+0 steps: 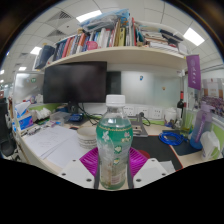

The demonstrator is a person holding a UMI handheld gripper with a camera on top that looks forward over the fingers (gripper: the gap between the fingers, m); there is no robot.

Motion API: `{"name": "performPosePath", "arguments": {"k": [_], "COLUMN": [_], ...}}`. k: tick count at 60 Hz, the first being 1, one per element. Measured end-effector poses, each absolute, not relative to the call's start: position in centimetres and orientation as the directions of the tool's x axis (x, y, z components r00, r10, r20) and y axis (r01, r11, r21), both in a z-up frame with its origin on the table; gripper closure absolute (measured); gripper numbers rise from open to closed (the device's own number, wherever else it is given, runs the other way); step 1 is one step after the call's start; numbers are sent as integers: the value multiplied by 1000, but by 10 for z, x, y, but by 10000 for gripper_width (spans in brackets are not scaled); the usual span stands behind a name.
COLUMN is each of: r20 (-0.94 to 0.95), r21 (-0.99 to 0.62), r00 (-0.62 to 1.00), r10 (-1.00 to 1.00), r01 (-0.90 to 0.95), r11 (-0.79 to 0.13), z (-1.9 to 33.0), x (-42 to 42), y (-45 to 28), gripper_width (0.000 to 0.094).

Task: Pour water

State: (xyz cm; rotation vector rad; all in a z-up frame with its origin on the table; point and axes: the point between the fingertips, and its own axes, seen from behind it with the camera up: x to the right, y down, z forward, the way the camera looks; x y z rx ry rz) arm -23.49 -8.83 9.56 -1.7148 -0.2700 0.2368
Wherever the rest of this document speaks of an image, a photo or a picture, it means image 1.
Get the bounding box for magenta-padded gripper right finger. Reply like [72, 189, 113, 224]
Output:
[128, 147, 169, 190]

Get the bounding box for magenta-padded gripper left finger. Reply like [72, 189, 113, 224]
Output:
[58, 147, 101, 191]

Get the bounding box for green-labelled clear drink bottle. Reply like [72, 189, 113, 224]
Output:
[95, 94, 134, 191]

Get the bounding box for purple plastic water bottle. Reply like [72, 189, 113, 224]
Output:
[189, 101, 215, 150]

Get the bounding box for blank white paper sheet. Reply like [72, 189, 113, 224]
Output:
[46, 138, 92, 170]

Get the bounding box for black desk mat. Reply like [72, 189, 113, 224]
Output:
[130, 134, 184, 172]

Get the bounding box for white patterned ceramic mug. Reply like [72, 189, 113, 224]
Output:
[76, 126, 99, 150]

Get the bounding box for handwritten white paper sheet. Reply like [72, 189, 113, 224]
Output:
[23, 125, 78, 158]

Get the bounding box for grey metal stand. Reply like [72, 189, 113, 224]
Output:
[130, 112, 150, 138]

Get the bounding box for small blue device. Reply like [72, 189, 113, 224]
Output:
[68, 113, 85, 124]

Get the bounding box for clear plastic box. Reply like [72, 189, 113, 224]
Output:
[49, 111, 71, 126]

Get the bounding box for white tissue pack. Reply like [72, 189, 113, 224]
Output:
[199, 130, 222, 161]

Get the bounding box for white folded tissues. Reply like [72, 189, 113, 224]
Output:
[34, 108, 51, 121]

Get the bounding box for dark wine bottle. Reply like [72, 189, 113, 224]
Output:
[176, 90, 186, 122]

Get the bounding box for blue tissue box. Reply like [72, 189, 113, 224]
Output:
[13, 101, 35, 132]

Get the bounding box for black office chair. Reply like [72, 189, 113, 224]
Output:
[0, 98, 16, 158]

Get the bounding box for black computer monitor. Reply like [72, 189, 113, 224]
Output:
[42, 61, 108, 115]

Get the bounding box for dark grey flat panel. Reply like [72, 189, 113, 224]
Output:
[106, 70, 122, 96]

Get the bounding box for purple hanging banner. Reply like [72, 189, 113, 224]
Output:
[185, 54, 202, 91]

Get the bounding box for ceiling lights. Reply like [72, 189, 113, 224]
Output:
[0, 9, 206, 76]

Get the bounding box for coiled blue cable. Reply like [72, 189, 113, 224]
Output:
[158, 130, 190, 147]

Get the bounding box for black cable bundle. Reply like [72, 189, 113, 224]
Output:
[77, 104, 102, 126]

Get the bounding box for white wall socket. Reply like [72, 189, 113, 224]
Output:
[137, 106, 150, 119]
[151, 107, 164, 120]
[123, 105, 135, 117]

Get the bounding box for wall shelf with books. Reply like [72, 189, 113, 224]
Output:
[33, 8, 189, 72]

